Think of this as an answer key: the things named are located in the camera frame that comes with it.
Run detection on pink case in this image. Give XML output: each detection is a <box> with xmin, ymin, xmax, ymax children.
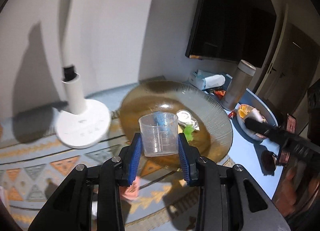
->
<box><xmin>119</xmin><ymin>176</ymin><xmax>140</xmax><ymax>201</ymax></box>

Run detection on patterned blue woven mat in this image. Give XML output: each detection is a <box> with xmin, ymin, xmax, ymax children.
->
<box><xmin>0</xmin><ymin>91</ymin><xmax>238</xmax><ymax>231</ymax></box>

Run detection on blue rectangular box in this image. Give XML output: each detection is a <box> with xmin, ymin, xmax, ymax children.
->
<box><xmin>153</xmin><ymin>111</ymin><xmax>166</xmax><ymax>126</ymax></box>

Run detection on dark sunglasses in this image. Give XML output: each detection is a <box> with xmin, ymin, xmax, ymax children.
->
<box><xmin>261</xmin><ymin>150</ymin><xmax>277</xmax><ymax>173</ymax></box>

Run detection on clear correction tape dispenser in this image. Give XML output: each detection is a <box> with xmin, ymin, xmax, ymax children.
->
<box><xmin>176</xmin><ymin>109</ymin><xmax>200</xmax><ymax>131</ymax></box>

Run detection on green leafy toy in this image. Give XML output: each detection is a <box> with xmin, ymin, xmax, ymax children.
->
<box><xmin>183</xmin><ymin>125</ymin><xmax>195</xmax><ymax>142</ymax></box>

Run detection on dark wall television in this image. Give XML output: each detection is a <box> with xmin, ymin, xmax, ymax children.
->
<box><xmin>185</xmin><ymin>0</ymin><xmax>277</xmax><ymax>68</ymax></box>

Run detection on clear measuring cup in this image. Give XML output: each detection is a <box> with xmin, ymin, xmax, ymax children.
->
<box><xmin>138</xmin><ymin>112</ymin><xmax>178</xmax><ymax>157</ymax></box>

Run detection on metal thermos bottle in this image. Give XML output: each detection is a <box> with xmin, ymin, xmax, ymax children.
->
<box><xmin>221</xmin><ymin>59</ymin><xmax>256</xmax><ymax>111</ymax></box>

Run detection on white desk lamp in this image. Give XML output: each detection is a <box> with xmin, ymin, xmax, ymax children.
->
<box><xmin>55</xmin><ymin>0</ymin><xmax>111</xmax><ymax>149</ymax></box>

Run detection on plate of orange slices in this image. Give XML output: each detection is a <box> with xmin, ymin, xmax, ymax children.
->
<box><xmin>236</xmin><ymin>104</ymin><xmax>267</xmax><ymax>142</ymax></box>

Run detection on tissue pack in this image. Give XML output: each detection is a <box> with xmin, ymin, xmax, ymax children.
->
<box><xmin>188</xmin><ymin>69</ymin><xmax>226</xmax><ymax>90</ymax></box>

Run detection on amber ribbed glass bowl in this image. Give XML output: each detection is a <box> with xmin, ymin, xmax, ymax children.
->
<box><xmin>119</xmin><ymin>80</ymin><xmax>233</xmax><ymax>163</ymax></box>

